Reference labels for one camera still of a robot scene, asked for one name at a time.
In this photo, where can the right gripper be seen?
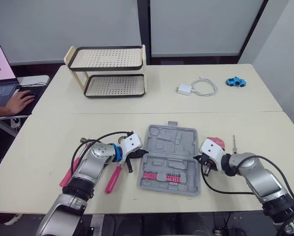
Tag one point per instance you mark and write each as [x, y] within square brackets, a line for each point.
[205, 164]

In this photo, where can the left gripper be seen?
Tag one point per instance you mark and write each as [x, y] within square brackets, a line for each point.
[131, 155]

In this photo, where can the pink tape measure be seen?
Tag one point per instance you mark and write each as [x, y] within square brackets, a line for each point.
[218, 142]

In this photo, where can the slim silver screwdriver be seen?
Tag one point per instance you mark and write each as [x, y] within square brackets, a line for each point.
[234, 145]

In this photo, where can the grey tool case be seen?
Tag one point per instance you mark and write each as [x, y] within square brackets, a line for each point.
[171, 147]

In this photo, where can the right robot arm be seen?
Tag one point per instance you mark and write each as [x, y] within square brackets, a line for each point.
[260, 177]

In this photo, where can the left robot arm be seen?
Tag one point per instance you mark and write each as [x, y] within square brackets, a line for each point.
[87, 167]

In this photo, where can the pink bit holder strip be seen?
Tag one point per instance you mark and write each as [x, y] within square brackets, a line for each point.
[150, 176]

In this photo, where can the robot body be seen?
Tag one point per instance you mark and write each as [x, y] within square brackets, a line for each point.
[176, 226]

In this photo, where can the white charger plug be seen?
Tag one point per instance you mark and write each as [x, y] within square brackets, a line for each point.
[183, 89]

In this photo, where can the blue toy car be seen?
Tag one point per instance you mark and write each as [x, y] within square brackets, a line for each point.
[236, 81]

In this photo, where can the cream two-tier perforated rack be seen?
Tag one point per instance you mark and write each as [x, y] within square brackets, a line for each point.
[107, 57]

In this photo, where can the black mouse pad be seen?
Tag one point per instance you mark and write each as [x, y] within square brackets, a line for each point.
[39, 91]

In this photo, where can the black computer mouse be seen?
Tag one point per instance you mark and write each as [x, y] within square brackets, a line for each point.
[33, 93]

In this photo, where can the white side table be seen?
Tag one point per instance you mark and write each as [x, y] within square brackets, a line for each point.
[33, 79]

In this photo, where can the person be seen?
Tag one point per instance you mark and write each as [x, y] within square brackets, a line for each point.
[16, 103]

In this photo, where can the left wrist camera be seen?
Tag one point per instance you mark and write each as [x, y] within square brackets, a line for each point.
[132, 142]

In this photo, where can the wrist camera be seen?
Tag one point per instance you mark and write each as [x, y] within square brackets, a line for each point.
[132, 142]
[210, 148]

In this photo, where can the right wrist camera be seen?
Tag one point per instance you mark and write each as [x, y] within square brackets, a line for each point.
[210, 148]

